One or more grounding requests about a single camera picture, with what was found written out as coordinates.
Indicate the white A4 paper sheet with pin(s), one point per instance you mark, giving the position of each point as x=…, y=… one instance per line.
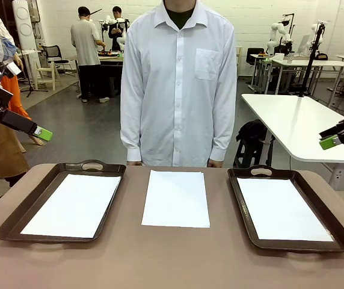
x=280, y=207
x=72, y=204

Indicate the white A4 paper stack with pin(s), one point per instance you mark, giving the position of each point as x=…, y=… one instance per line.
x=175, y=198

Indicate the right forearm in white sleeve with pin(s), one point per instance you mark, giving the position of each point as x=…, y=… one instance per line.
x=132, y=132

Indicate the left forearm in white sleeve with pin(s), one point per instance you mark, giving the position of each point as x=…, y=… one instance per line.
x=222, y=132

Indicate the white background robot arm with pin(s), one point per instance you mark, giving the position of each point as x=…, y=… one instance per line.
x=275, y=36
x=107, y=21
x=316, y=36

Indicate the person's right hand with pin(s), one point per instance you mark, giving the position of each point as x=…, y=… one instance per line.
x=134, y=163

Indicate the person's left hand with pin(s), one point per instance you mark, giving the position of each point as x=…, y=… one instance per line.
x=214, y=164

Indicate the mannequin in brown apron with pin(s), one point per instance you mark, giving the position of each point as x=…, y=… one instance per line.
x=0, y=156

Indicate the black microphone stand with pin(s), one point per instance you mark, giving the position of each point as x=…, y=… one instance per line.
x=29, y=84

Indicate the white side table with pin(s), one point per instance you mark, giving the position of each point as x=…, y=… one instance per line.
x=295, y=120

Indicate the white wooden chair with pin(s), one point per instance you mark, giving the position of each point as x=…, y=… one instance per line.
x=45, y=78

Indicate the black mesh office chair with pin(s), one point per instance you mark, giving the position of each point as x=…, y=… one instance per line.
x=54, y=55

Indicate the white background desk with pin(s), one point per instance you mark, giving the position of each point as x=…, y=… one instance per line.
x=310, y=64

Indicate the black tripod stand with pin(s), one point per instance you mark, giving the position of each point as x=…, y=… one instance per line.
x=311, y=60

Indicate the black backpack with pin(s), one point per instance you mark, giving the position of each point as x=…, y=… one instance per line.
x=251, y=131

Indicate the patterned white cup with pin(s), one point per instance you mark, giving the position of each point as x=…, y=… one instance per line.
x=290, y=58

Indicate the brown plastic serving tray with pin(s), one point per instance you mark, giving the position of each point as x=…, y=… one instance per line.
x=15, y=216
x=244, y=216

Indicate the white standing air conditioner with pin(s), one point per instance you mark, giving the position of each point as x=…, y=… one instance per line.
x=24, y=24

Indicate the person in pale t-shirt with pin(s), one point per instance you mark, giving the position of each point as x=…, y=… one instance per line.
x=84, y=45

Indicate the background workbench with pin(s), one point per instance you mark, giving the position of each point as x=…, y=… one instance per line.
x=112, y=72

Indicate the person in black jacket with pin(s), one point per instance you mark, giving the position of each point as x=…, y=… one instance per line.
x=116, y=33

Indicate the person in white shirt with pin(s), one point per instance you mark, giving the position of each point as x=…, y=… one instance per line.
x=178, y=90

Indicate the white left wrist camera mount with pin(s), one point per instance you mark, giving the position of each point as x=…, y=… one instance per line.
x=9, y=69

